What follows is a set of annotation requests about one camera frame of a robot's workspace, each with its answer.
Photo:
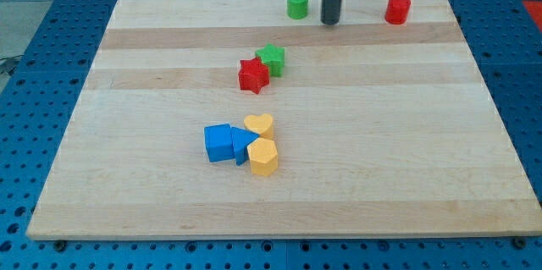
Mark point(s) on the red cylinder block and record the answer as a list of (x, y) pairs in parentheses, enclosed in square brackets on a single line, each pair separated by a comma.
[(397, 11)]

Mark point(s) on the blue triangle block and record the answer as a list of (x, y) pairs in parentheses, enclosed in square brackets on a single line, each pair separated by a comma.
[(241, 139)]

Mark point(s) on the green cylinder block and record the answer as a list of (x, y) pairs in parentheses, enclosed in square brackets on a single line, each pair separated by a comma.
[(297, 9)]

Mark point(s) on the yellow hexagon block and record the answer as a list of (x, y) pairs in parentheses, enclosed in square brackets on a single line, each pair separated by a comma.
[(263, 157)]

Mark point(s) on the wooden board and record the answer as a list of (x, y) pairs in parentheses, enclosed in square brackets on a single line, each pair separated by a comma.
[(382, 131)]

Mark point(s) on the yellow heart block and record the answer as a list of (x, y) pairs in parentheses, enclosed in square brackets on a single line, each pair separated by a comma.
[(260, 124)]

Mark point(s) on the green star block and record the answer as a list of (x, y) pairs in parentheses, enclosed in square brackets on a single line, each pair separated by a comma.
[(273, 57)]

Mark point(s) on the blue cube block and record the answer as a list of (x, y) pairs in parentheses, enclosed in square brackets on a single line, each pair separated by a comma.
[(218, 142)]

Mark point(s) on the red star block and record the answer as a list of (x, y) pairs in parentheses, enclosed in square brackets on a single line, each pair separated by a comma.
[(253, 75)]

